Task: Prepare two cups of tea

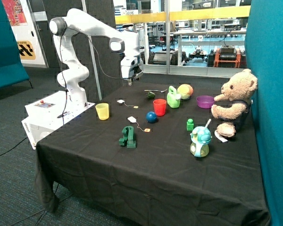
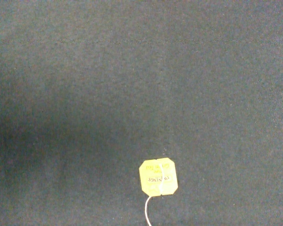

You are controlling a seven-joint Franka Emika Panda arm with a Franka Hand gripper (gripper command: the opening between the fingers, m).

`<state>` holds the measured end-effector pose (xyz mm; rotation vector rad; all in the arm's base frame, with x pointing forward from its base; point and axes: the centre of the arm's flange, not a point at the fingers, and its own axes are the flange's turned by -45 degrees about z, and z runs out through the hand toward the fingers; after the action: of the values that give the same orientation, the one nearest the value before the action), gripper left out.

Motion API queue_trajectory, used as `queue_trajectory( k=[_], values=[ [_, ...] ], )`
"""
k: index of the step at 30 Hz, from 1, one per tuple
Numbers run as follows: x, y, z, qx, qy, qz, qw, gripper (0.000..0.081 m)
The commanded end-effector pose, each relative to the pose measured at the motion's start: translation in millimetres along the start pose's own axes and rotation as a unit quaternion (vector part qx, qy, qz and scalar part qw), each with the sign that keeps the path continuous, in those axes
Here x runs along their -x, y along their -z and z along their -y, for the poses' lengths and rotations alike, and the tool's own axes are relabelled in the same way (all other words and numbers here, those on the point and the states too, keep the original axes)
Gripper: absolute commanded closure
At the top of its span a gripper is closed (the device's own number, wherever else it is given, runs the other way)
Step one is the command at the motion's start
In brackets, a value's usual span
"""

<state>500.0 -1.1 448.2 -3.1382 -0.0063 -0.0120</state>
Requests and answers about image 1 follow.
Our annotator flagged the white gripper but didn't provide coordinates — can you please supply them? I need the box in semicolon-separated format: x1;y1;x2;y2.
121;57;143;86

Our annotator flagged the tea bag with yellow tag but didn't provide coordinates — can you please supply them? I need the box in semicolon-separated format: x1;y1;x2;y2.
117;99;139;109

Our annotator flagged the tea bag with orange tag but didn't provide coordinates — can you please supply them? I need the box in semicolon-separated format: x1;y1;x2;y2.
127;116;151;132

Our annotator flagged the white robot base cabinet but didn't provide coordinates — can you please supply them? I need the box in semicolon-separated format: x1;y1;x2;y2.
22;91;94;149

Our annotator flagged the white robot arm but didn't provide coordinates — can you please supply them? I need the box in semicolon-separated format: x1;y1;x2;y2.
50;8;143;106

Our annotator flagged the green toy pepper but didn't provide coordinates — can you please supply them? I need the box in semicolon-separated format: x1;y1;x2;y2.
147;91;156;99

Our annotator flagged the metal spoon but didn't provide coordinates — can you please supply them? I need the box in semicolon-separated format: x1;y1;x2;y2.
144;89;167;93

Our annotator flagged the red plastic cup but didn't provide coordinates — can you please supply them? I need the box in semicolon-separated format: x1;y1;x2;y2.
153;99;166;116

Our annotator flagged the yellow plastic cup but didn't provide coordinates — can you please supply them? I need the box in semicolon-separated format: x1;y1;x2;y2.
95;103;109;121

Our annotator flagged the blue ball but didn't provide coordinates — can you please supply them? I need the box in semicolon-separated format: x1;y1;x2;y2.
146;111;158;123

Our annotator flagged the green toy watering can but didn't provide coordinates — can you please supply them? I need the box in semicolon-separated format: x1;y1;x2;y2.
167;86;181;108

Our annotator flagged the orange green plush ball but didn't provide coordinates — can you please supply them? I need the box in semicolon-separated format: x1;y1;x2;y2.
177;84;193;100

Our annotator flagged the green wooden block figure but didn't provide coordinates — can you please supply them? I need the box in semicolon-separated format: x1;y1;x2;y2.
118;126;136;149

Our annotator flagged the small green toy block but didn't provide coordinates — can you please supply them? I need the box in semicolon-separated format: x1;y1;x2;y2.
186;119;194;131

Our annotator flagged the black tablecloth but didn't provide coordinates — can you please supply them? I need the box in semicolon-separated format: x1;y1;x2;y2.
34;82;271;226

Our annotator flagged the purple plastic bowl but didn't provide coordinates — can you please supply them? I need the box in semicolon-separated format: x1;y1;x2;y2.
196;95;215;109

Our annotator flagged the turquoise toddler sippy bottle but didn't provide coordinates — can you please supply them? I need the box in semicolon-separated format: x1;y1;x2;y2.
190;119;212;158

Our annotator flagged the orange mobile robot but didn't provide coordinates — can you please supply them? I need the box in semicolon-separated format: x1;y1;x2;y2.
213;46;241;68

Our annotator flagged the brown teddy bear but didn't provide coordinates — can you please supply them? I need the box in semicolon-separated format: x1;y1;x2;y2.
211;69;258;137

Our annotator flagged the teal sofa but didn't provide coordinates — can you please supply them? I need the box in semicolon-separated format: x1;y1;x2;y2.
0;1;30;88

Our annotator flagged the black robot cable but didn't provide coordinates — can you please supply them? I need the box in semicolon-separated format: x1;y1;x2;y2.
57;27;133;119

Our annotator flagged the teal partition wall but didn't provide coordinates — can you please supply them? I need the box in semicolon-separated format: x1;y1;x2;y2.
245;0;283;226

